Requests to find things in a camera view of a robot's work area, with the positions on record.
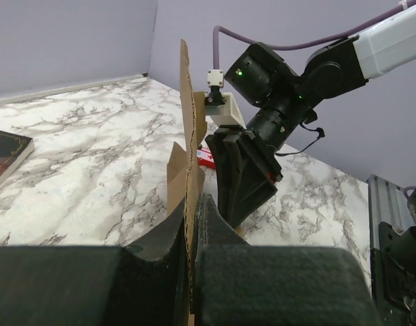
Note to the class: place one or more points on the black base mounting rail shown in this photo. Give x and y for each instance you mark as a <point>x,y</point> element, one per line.
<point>392,221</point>

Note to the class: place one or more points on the cardboard box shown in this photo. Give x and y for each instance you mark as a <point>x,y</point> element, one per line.
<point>189,153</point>

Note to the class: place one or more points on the dark paperback book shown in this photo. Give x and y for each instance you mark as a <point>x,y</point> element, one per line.
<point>14,149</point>

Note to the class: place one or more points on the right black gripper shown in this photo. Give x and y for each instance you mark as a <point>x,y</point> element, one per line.
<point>246,168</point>

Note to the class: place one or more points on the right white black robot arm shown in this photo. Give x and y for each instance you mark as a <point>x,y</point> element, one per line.
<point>259,101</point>

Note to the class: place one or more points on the red toy ambulance car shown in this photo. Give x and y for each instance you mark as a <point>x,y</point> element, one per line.
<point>205,158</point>

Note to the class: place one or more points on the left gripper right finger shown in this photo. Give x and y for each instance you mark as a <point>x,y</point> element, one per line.
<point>301,285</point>

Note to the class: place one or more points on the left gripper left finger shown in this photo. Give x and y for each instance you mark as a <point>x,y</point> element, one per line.
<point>142,283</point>

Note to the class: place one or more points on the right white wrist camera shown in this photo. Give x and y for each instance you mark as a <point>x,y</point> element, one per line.
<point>222,107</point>

